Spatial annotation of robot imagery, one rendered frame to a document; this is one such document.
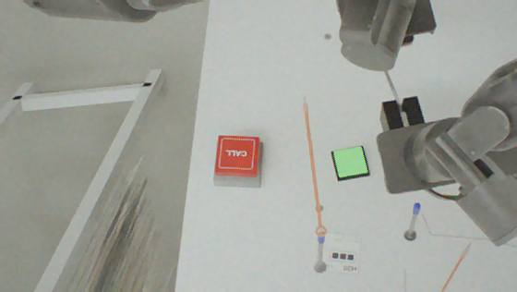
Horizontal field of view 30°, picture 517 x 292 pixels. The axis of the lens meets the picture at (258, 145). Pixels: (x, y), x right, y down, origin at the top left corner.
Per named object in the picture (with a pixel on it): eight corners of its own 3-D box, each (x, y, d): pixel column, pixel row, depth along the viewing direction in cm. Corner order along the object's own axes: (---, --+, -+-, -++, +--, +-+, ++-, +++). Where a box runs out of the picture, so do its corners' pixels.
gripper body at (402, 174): (481, 176, 101) (500, 174, 93) (386, 195, 100) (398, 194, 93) (468, 115, 101) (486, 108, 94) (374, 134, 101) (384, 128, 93)
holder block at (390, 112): (414, 113, 113) (417, 95, 110) (426, 153, 111) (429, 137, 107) (378, 118, 113) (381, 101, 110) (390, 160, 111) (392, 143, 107)
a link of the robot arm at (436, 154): (458, 103, 88) (412, 144, 87) (509, 159, 88) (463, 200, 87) (441, 111, 95) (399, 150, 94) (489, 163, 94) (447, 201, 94)
